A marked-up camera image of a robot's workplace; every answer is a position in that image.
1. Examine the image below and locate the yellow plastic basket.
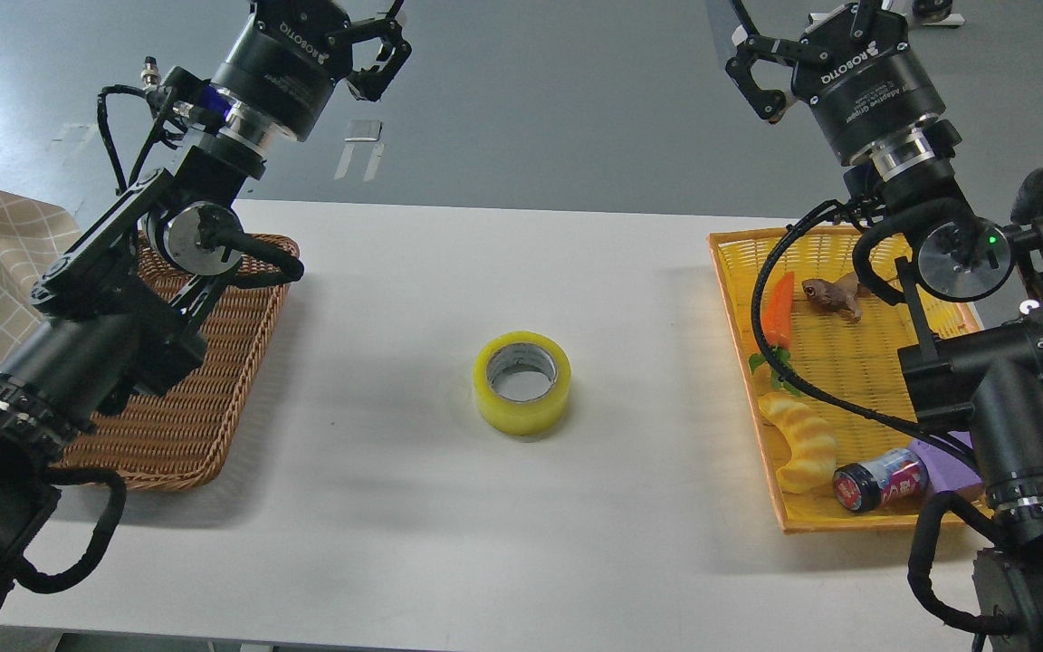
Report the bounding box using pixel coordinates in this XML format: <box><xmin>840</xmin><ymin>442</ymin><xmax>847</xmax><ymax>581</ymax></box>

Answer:
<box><xmin>707</xmin><ymin>225</ymin><xmax>998</xmax><ymax>533</ymax></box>

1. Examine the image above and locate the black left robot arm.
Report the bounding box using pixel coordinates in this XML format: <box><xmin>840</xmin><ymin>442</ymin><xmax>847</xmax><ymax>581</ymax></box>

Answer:
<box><xmin>0</xmin><ymin>1</ymin><xmax>411</xmax><ymax>610</ymax></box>

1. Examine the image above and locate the small dark jar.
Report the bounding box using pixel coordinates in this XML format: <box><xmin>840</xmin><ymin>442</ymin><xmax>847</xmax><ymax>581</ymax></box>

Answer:
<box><xmin>831</xmin><ymin>448</ymin><xmax>930</xmax><ymax>514</ymax></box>

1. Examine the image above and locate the purple foam block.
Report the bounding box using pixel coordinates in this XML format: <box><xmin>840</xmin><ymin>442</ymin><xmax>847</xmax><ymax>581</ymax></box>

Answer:
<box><xmin>909</xmin><ymin>440</ymin><xmax>984</xmax><ymax>501</ymax></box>

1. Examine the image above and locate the brown toy animal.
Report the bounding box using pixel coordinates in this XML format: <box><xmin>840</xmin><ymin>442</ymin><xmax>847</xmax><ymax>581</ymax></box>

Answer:
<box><xmin>800</xmin><ymin>273</ymin><xmax>872</xmax><ymax>323</ymax></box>

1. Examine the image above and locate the yellow toy croissant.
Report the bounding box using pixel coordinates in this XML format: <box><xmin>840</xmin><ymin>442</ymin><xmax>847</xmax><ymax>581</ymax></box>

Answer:
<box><xmin>759</xmin><ymin>392</ymin><xmax>836</xmax><ymax>494</ymax></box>

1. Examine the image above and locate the white stand base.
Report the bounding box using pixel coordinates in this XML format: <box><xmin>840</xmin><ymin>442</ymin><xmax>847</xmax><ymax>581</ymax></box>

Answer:
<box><xmin>901</xmin><ymin>0</ymin><xmax>965</xmax><ymax>29</ymax></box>

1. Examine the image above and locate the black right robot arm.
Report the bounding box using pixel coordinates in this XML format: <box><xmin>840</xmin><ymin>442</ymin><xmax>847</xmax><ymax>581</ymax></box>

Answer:
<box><xmin>725</xmin><ymin>1</ymin><xmax>1043</xmax><ymax>651</ymax></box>

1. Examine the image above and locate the orange toy carrot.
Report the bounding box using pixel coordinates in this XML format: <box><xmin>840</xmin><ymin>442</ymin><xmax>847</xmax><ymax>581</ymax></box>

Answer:
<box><xmin>748</xmin><ymin>272</ymin><xmax>800</xmax><ymax>397</ymax></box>

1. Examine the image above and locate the brown wicker basket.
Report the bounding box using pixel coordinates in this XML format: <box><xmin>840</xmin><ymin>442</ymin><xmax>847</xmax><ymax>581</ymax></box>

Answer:
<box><xmin>51</xmin><ymin>233</ymin><xmax>301</xmax><ymax>494</ymax></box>

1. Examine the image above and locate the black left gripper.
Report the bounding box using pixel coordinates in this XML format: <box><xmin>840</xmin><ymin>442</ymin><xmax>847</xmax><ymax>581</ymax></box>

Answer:
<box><xmin>212</xmin><ymin>1</ymin><xmax>411</xmax><ymax>143</ymax></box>

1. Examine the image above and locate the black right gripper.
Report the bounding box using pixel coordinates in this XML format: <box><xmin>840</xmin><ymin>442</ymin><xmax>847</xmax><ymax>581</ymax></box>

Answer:
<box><xmin>725</xmin><ymin>0</ymin><xmax>948</xmax><ymax>168</ymax></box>

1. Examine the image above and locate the yellow tape roll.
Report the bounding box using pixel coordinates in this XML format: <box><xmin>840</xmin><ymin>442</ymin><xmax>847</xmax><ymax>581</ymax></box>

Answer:
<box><xmin>471</xmin><ymin>331</ymin><xmax>572</xmax><ymax>438</ymax></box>

